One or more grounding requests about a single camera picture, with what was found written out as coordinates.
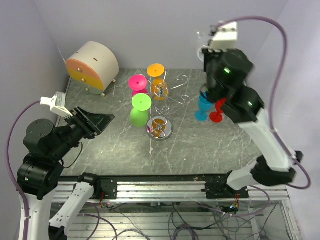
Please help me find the chrome wine glass rack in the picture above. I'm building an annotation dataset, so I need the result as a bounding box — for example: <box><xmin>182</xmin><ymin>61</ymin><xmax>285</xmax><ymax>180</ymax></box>
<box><xmin>146</xmin><ymin>71</ymin><xmax>191</xmax><ymax>141</ymax></box>

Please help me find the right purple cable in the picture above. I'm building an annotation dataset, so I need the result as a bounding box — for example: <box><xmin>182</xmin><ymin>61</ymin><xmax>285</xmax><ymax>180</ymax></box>
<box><xmin>214</xmin><ymin>16</ymin><xmax>312</xmax><ymax>217</ymax></box>

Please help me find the blue plastic wine glass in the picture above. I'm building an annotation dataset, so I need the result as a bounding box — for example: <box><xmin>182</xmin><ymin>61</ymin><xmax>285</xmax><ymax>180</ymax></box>
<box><xmin>195</xmin><ymin>92</ymin><xmax>213</xmax><ymax>122</ymax></box>

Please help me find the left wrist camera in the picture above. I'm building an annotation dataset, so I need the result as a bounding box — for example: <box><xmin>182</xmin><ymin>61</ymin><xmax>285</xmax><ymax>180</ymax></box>
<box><xmin>40</xmin><ymin>92</ymin><xmax>73</xmax><ymax>119</ymax></box>

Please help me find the floor cable bundle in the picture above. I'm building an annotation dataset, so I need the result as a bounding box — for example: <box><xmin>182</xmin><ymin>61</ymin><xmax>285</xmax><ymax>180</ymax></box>
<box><xmin>74</xmin><ymin>199</ymin><xmax>281</xmax><ymax>240</ymax></box>

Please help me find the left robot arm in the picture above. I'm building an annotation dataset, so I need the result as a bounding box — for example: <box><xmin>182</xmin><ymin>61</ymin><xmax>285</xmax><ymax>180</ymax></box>
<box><xmin>17</xmin><ymin>107</ymin><xmax>115</xmax><ymax>240</ymax></box>

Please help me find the pink plastic wine glass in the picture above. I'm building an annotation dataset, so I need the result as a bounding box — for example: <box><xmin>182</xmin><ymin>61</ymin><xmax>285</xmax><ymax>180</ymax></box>
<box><xmin>128</xmin><ymin>74</ymin><xmax>148</xmax><ymax>97</ymax></box>

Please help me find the orange plastic wine glass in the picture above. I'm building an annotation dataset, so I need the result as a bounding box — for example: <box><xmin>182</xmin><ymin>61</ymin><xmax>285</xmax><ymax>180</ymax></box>
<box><xmin>147</xmin><ymin>63</ymin><xmax>169</xmax><ymax>101</ymax></box>

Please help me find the round mini drawer cabinet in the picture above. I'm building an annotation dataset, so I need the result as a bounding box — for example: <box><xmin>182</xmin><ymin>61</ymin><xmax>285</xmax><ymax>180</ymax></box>
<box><xmin>66</xmin><ymin>41</ymin><xmax>120</xmax><ymax>97</ymax></box>

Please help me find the red plastic wine glass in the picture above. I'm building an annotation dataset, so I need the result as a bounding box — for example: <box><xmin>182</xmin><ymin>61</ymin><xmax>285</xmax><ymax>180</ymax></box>
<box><xmin>209</xmin><ymin>98</ymin><xmax>227</xmax><ymax>123</ymax></box>

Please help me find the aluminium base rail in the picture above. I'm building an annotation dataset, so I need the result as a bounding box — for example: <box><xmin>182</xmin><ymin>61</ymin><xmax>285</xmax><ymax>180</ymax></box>
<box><xmin>53</xmin><ymin>174</ymin><xmax>290</xmax><ymax>203</ymax></box>

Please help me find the green plastic wine glass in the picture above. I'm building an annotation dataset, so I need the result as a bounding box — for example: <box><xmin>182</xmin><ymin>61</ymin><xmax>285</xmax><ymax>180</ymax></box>
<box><xmin>129</xmin><ymin>93</ymin><xmax>152</xmax><ymax>127</ymax></box>

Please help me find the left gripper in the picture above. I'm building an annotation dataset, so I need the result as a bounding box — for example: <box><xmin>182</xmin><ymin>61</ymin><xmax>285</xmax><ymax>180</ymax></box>
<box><xmin>49</xmin><ymin>103</ymin><xmax>115</xmax><ymax>160</ymax></box>

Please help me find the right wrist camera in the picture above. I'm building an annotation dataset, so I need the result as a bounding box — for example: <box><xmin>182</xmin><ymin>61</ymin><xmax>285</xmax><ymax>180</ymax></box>
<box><xmin>208</xmin><ymin>21</ymin><xmax>238</xmax><ymax>51</ymax></box>

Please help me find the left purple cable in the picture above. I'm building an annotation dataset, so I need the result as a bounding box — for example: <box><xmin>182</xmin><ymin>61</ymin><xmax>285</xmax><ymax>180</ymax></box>
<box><xmin>6</xmin><ymin>99</ymin><xmax>43</xmax><ymax>240</ymax></box>

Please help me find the purple cable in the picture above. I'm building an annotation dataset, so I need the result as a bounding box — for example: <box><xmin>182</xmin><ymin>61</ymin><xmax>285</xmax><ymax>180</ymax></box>
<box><xmin>214</xmin><ymin>16</ymin><xmax>312</xmax><ymax>217</ymax></box>
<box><xmin>6</xmin><ymin>99</ymin><xmax>43</xmax><ymax>240</ymax></box>

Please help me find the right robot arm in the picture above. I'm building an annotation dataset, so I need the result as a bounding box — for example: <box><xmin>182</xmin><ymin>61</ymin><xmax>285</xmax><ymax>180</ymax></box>
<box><xmin>201</xmin><ymin>48</ymin><xmax>303</xmax><ymax>198</ymax></box>

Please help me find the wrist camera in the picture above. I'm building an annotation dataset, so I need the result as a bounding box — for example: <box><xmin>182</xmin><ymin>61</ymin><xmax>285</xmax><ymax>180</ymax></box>
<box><xmin>208</xmin><ymin>21</ymin><xmax>238</xmax><ymax>51</ymax></box>
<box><xmin>40</xmin><ymin>92</ymin><xmax>73</xmax><ymax>119</ymax></box>

